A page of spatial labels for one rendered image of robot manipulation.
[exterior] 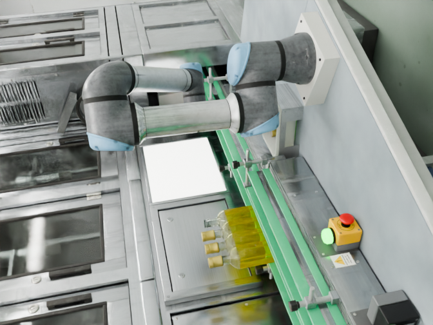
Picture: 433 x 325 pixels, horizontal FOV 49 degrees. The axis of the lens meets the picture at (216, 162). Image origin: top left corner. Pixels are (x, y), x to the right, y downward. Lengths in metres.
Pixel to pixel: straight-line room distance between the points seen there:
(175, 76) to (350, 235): 0.70
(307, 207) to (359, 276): 0.29
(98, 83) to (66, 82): 1.14
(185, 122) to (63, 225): 0.90
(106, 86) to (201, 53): 1.16
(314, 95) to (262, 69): 0.20
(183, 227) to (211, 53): 0.93
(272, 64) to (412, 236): 0.58
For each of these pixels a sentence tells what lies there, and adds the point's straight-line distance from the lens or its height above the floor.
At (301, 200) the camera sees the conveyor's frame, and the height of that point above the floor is 0.84.
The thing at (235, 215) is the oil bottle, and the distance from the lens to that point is 1.65.
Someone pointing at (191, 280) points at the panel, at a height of 1.22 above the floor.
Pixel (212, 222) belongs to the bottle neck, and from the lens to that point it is 1.65.
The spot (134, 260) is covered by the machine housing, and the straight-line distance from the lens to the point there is 1.78.
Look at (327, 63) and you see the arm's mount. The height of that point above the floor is 0.78.
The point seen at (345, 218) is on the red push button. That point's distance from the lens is 1.36.
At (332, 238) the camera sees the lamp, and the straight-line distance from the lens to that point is 1.37.
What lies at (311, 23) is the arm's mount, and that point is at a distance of 1.44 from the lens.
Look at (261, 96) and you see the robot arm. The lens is 1.32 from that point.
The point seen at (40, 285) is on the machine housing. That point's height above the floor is 1.73.
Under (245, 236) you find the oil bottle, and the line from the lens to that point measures 1.58.
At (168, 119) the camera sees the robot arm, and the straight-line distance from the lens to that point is 1.27.
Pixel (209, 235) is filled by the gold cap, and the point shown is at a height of 1.14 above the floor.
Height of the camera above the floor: 1.32
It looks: 9 degrees down
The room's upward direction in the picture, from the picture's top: 99 degrees counter-clockwise
